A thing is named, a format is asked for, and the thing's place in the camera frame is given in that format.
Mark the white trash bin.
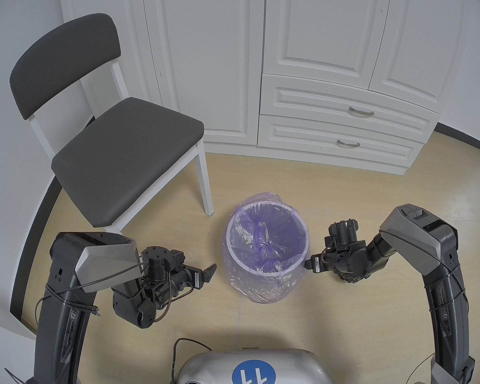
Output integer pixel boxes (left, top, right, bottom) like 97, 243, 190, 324
225, 200, 311, 302

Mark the black cable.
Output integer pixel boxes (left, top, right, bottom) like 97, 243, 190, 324
409, 356, 433, 384
170, 337, 214, 384

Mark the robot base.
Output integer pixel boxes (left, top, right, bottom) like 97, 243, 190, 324
180, 349, 340, 384

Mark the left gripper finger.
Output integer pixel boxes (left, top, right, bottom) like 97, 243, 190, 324
202, 263, 218, 289

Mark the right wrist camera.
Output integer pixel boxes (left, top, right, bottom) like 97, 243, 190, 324
304, 255, 324, 275

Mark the black plastic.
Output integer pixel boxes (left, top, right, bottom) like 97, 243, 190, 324
337, 273, 372, 285

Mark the purple plastic bag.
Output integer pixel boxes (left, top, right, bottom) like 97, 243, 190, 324
223, 192, 312, 304

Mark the white chair with grey seat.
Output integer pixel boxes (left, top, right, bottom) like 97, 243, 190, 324
9, 13, 215, 236

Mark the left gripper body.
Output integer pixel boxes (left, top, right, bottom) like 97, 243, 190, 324
168, 266, 205, 298

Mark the white wardrobe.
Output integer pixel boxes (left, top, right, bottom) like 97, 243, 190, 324
60, 0, 441, 177

